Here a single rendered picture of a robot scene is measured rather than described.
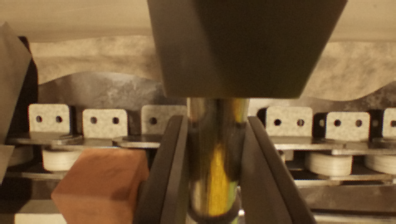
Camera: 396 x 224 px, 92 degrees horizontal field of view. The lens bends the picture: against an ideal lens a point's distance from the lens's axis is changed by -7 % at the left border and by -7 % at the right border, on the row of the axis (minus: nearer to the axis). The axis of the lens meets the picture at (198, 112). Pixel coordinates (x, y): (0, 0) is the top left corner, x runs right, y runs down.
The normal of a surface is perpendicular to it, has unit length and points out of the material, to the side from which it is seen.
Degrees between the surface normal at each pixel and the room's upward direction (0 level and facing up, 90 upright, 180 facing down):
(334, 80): 16
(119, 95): 0
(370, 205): 0
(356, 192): 0
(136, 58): 62
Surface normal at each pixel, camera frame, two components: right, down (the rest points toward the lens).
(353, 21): -0.03, 0.08
